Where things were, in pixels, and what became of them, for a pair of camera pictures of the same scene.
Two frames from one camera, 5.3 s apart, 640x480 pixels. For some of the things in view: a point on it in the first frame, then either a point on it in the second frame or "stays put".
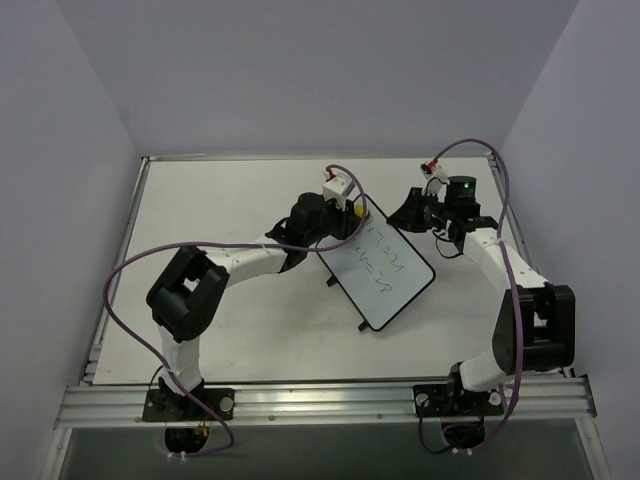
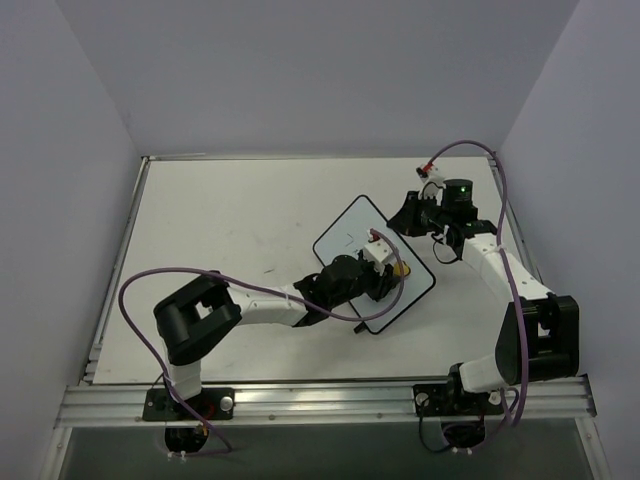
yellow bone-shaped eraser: x=358 y=208 to x=406 y=269
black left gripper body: x=341 y=220 to x=382 y=283
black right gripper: x=417 y=209 stays put
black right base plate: x=439 y=400 stays put
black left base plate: x=165 y=405 stays put
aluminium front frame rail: x=539 y=402 stays put
